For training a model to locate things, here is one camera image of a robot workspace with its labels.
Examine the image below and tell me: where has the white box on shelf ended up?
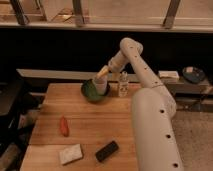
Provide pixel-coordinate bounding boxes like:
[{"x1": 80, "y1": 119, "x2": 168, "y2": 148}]
[{"x1": 158, "y1": 71, "x2": 179, "y2": 82}]

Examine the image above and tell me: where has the white sponge block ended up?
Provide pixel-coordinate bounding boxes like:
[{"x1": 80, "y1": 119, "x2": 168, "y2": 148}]
[{"x1": 59, "y1": 144, "x2": 83, "y2": 165}]

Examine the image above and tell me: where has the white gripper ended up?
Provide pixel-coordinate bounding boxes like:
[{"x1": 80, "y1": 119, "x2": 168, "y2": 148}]
[{"x1": 96, "y1": 51, "x2": 129, "y2": 78}]

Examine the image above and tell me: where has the long wooden shelf board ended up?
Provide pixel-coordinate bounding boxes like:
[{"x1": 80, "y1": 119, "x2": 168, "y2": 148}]
[{"x1": 18, "y1": 69, "x2": 213, "y2": 95}]

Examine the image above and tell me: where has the black chair at left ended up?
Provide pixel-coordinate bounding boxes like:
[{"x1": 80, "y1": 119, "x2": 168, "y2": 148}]
[{"x1": 0, "y1": 78, "x2": 38, "y2": 157}]

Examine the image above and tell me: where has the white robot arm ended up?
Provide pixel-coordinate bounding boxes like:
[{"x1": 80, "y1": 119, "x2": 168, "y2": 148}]
[{"x1": 97, "y1": 37, "x2": 184, "y2": 171}]

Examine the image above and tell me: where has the black rectangular block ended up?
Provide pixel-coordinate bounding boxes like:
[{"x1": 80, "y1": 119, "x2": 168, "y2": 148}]
[{"x1": 95, "y1": 141, "x2": 119, "y2": 162}]

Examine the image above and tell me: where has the red carrot toy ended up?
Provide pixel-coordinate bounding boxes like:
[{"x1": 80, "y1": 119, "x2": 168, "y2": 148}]
[{"x1": 60, "y1": 116, "x2": 69, "y2": 137}]

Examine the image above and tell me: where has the green ceramic bowl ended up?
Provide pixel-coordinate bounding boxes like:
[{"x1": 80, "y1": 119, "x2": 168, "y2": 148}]
[{"x1": 81, "y1": 79, "x2": 110, "y2": 102}]

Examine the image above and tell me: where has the dark plate on shelf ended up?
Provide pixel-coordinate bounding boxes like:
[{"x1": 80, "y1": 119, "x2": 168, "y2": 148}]
[{"x1": 182, "y1": 66, "x2": 206, "y2": 84}]

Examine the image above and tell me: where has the clear plastic bottle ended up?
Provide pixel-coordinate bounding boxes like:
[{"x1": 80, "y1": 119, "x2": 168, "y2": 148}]
[{"x1": 118, "y1": 71, "x2": 129, "y2": 97}]

